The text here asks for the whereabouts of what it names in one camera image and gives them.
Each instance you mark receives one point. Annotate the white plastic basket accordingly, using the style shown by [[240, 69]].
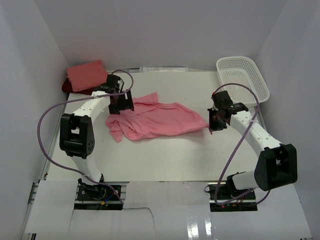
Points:
[[245, 82]]

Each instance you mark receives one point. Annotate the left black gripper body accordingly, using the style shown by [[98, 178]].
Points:
[[121, 104]]

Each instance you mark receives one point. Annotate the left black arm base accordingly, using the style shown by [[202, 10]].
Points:
[[96, 198]]

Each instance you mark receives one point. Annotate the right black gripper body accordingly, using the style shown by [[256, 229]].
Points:
[[214, 123]]

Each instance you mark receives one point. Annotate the pink t-shirt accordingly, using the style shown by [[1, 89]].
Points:
[[152, 119]]

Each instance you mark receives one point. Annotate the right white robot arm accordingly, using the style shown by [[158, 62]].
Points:
[[276, 165]]

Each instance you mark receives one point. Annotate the dark red folded t-shirt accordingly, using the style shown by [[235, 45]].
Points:
[[82, 86]]

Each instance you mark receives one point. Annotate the coral folded t-shirt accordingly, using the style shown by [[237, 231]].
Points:
[[89, 70]]

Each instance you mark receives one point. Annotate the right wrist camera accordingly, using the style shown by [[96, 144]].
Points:
[[221, 100]]

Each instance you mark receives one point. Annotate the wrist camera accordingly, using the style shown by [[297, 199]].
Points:
[[114, 84], [221, 100]]

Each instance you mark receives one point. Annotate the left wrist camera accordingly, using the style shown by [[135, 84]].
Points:
[[114, 84]]

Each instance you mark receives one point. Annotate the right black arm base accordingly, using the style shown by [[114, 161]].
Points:
[[246, 203]]

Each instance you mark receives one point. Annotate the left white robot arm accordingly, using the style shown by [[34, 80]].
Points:
[[76, 137]]

